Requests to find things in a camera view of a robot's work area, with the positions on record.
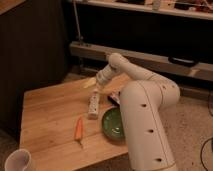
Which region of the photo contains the white plastic bottle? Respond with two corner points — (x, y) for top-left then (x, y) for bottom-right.
(88, 92), (100, 119)

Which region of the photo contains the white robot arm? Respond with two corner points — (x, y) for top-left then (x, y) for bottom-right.
(95, 53), (180, 171)

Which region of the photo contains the metal pole stand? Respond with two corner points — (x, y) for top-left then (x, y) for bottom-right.
(73, 0), (84, 45)

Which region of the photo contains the green bowl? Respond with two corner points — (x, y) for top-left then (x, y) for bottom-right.
(101, 107), (125, 141)

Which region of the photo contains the orange carrot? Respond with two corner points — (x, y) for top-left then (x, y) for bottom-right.
(74, 118), (83, 144)

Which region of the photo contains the wooden table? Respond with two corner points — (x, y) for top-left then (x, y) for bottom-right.
(20, 79), (127, 171)

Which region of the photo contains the grey long case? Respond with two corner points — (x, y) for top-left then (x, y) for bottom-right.
(69, 41), (213, 82)

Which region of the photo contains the white cup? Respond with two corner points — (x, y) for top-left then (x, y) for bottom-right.
(4, 149), (36, 171)

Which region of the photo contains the black cable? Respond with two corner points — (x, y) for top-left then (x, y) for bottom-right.
(199, 93), (213, 171)

